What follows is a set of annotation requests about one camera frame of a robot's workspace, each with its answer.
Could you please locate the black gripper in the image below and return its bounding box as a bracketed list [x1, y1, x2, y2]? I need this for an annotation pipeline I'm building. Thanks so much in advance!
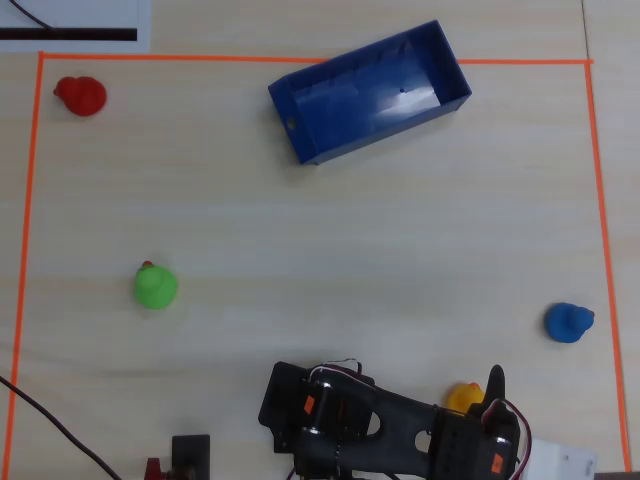
[431, 364, 523, 480]

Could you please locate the yellow rubber duck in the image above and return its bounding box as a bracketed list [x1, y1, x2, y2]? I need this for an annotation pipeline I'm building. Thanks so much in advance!
[446, 381, 487, 416]

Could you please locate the blue rubber duck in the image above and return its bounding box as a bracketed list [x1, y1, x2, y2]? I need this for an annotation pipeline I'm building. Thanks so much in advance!
[543, 301, 596, 344]

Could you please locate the blue plastic box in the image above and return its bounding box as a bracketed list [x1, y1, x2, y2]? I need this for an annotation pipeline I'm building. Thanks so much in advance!
[267, 19, 473, 167]

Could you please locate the green rubber duck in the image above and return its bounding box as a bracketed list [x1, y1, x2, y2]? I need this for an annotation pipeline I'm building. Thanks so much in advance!
[132, 260, 180, 311]

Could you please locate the red rubber duck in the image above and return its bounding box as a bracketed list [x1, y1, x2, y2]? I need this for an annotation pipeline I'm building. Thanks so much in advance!
[53, 75, 108, 118]

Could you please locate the black table clamp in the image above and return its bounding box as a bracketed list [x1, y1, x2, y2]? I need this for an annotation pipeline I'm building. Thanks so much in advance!
[170, 433, 212, 480]

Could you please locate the long orange tape line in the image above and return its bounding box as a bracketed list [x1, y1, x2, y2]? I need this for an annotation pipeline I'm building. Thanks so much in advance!
[38, 51, 595, 67]

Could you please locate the black strip on paper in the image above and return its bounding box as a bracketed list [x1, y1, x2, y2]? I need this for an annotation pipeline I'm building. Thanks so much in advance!
[0, 27, 138, 43]

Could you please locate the white paper sheet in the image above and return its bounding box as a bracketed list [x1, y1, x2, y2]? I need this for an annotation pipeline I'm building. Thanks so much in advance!
[0, 0, 152, 54]

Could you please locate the white red servo wire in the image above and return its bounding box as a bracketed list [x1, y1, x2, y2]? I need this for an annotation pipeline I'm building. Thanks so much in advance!
[480, 398, 534, 472]
[308, 357, 365, 382]

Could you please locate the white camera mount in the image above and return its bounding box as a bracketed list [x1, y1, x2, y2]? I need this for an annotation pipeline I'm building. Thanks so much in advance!
[526, 435, 600, 480]

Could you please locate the thick black cable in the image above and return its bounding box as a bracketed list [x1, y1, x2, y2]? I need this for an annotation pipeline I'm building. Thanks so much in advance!
[0, 374, 123, 480]

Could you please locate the thin black cable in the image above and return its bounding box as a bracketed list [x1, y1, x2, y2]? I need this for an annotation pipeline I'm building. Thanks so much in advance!
[8, 0, 55, 31]

